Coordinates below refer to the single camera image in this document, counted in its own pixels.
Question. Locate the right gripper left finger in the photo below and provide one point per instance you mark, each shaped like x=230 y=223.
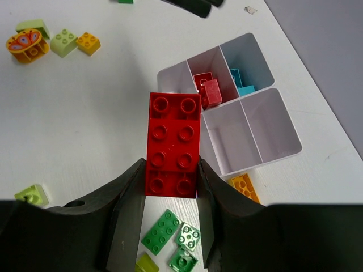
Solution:
x=97 y=232

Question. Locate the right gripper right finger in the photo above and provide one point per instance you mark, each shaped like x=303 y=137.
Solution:
x=238 y=234

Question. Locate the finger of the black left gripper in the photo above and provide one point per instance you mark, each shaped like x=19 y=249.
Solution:
x=197 y=7

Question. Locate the olive green lego brick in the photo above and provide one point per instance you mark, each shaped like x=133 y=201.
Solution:
x=145 y=264

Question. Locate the red lego brick front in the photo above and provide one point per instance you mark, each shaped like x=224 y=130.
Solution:
x=201 y=78

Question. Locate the red lego brick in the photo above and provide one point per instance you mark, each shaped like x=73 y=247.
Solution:
x=173 y=144
x=201 y=78

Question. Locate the teal rounded lego brick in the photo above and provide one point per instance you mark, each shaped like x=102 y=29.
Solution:
x=235 y=73

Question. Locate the red lego brick spare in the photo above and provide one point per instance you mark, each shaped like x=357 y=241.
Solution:
x=210 y=94

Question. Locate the light blue lego brick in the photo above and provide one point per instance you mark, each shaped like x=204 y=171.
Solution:
x=246 y=90

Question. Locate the small white paper scrap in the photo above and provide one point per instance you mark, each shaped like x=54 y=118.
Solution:
x=250 y=10

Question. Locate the orange flat lego brick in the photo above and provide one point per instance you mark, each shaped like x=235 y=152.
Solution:
x=243 y=184

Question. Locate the green L-shaped lego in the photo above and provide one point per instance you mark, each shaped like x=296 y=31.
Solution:
x=188 y=237

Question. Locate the green lego brick lower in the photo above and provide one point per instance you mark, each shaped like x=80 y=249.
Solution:
x=160 y=233

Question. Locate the green square lego brick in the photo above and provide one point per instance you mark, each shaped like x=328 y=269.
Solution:
x=182 y=261

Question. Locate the white left divided container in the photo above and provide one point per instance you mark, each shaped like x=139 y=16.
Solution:
x=242 y=53

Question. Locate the white divided container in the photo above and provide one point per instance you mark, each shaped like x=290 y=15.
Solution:
x=248 y=132
x=242 y=53

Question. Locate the lime lego brick center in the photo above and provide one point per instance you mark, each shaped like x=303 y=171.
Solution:
x=33 y=194

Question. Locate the lime lego brick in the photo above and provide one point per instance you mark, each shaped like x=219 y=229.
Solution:
x=63 y=43
x=33 y=194

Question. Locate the white right divided container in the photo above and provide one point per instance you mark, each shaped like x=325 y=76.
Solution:
x=248 y=132

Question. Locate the orange small lego brick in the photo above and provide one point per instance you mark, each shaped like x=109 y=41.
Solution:
x=88 y=43

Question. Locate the lime lego brick left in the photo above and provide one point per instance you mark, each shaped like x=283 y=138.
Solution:
x=63 y=43

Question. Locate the pale green curved lego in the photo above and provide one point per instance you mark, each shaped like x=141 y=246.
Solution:
x=37 y=24

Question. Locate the yellow flower lego brick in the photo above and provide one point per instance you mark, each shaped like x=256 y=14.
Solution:
x=27 y=46

